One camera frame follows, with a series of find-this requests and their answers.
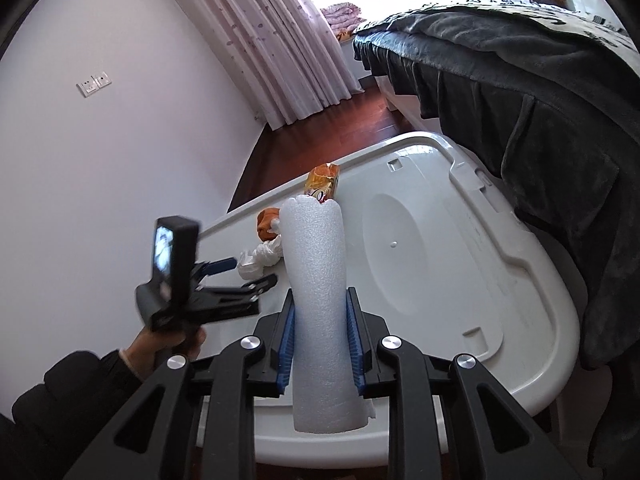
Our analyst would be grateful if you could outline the crumpled orange packet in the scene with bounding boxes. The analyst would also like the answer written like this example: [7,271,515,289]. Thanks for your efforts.
[256,207,284,242]

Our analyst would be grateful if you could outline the bed with dark cover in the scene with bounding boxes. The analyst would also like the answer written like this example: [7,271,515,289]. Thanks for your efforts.
[352,0,640,372]

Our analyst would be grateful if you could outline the printed white bed sheet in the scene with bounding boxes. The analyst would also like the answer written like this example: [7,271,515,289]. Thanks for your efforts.
[425,0,640,43]

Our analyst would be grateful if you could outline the golden bread snack packet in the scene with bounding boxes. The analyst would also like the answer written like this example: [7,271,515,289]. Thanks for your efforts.
[304,162,342,206]

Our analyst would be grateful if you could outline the pink dotted curtain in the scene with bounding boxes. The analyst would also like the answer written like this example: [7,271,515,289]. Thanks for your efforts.
[164,0,367,129]

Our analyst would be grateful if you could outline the folded pink quilts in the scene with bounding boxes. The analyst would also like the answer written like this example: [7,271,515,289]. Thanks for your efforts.
[319,2,367,32]

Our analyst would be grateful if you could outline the white bed frame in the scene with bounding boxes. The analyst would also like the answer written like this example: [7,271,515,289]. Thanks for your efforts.
[379,76,442,134]

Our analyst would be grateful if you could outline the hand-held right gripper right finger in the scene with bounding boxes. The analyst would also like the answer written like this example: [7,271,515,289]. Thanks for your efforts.
[345,286,585,480]

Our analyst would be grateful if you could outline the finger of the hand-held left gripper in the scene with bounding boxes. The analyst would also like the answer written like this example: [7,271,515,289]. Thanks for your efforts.
[199,274,279,324]
[193,257,239,278]

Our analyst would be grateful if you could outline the white plastic bag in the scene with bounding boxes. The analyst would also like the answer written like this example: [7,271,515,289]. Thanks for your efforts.
[237,236,286,281]

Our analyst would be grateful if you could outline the person's left hand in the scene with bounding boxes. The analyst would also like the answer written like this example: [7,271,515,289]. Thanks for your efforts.
[122,326,207,382]

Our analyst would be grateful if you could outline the white plastic storage bin lid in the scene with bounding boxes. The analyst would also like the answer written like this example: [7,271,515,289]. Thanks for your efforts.
[201,131,582,467]

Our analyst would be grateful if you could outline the white wall socket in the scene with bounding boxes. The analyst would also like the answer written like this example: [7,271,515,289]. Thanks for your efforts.
[76,72,112,99]

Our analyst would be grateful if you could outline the person's left forearm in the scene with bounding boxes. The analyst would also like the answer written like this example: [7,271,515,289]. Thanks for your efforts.
[0,350,146,480]

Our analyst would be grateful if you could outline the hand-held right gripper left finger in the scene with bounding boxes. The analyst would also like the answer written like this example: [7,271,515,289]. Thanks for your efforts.
[65,289,299,480]

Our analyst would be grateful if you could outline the white foam tube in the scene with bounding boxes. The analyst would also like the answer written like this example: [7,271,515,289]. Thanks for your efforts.
[277,193,369,434]

